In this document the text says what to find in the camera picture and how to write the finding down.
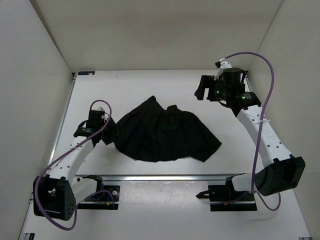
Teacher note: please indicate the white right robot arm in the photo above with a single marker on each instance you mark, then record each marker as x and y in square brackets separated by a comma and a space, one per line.
[281, 170]

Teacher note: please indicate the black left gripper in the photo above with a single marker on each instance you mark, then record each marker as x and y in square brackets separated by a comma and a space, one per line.
[114, 133]

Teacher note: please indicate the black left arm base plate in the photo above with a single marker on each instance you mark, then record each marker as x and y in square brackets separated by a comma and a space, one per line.
[94, 193]

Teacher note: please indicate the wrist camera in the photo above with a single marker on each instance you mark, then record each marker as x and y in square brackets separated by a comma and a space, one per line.
[221, 65]
[96, 118]

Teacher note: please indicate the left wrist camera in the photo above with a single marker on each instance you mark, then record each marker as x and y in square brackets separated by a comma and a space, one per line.
[96, 118]

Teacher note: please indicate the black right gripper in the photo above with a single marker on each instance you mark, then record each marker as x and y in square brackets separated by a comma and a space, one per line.
[208, 82]

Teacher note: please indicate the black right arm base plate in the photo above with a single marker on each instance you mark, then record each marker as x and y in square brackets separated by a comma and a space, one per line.
[224, 198]

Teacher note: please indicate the black pleated skirt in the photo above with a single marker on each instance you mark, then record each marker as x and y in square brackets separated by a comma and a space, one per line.
[150, 133]

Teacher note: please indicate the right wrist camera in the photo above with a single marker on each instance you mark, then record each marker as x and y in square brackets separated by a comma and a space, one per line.
[221, 65]

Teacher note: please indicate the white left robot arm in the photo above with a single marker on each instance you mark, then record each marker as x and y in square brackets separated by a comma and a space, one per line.
[58, 191]

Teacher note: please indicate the blue label sticker left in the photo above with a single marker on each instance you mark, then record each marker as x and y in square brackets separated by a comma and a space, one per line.
[86, 73]

